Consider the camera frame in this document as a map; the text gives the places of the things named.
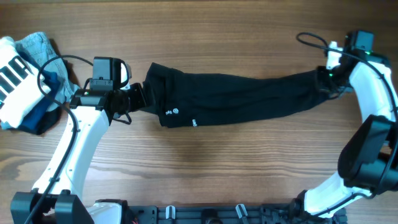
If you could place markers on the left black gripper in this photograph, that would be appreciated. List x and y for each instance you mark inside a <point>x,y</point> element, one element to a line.
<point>139,100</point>

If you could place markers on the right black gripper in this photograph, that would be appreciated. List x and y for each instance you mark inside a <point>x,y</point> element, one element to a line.
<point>321,71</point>

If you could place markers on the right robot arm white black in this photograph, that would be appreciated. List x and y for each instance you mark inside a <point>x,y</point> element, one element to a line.
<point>367,165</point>

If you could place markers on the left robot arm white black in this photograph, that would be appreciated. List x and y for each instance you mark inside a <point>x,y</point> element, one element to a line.
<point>56,196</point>

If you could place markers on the navy blue folded garment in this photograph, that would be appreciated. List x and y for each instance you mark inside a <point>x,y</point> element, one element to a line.
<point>31,121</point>

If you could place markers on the light blue denim garment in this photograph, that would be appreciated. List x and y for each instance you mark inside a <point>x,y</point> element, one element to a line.
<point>38,47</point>

